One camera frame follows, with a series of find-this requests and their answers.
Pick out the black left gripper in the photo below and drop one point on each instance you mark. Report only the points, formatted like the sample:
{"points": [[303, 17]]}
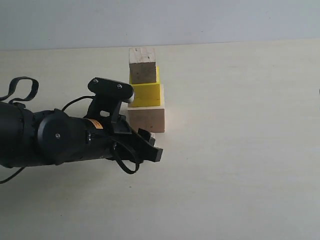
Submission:
{"points": [[65, 139]]}

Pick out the small light wooden cube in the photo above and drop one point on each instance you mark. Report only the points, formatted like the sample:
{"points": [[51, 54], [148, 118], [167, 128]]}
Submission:
{"points": [[153, 136]]}

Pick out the large light wooden cube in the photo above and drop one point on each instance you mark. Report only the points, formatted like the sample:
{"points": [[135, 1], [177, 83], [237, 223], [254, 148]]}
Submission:
{"points": [[149, 118]]}

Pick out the yellow cube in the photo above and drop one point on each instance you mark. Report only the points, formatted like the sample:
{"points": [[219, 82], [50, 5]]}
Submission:
{"points": [[147, 94]]}

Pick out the medium striped wooden cube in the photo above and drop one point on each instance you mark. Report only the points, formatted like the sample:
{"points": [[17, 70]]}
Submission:
{"points": [[142, 65]]}

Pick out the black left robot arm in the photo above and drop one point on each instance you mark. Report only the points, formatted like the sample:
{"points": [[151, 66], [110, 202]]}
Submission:
{"points": [[18, 137]]}

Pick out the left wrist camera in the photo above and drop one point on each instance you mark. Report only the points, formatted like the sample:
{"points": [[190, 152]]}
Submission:
{"points": [[109, 95]]}

